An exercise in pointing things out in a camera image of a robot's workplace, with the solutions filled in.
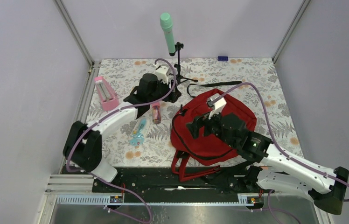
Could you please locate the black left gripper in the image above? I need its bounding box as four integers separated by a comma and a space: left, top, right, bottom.
149, 76, 181, 103

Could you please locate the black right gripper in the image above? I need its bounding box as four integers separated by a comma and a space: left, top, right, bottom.
185, 105, 237, 148

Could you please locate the red student backpack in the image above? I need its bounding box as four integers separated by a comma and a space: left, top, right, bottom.
170, 81, 240, 182

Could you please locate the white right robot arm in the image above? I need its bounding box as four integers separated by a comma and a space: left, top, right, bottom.
186, 113, 349, 215

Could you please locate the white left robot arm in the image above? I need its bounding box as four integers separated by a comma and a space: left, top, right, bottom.
63, 73, 179, 192

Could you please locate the pink capped marker set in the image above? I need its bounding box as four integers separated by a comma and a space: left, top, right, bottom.
152, 102, 161, 124

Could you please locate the black mini tripod stand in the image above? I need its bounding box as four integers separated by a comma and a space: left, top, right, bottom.
174, 42, 198, 85

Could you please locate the small blue block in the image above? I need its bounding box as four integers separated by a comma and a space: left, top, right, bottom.
217, 56, 229, 62

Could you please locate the pink metronome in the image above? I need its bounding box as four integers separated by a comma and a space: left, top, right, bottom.
95, 77, 119, 112

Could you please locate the mint green microphone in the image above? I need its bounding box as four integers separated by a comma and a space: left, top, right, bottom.
160, 13, 176, 56

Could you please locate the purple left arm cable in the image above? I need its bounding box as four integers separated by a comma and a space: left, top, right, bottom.
65, 58, 178, 224

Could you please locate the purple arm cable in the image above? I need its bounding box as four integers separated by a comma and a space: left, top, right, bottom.
211, 82, 349, 224
65, 58, 178, 224

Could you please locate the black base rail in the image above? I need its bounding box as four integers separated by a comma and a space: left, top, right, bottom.
62, 166, 262, 205

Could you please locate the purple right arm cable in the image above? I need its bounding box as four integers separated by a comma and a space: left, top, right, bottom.
211, 82, 349, 224

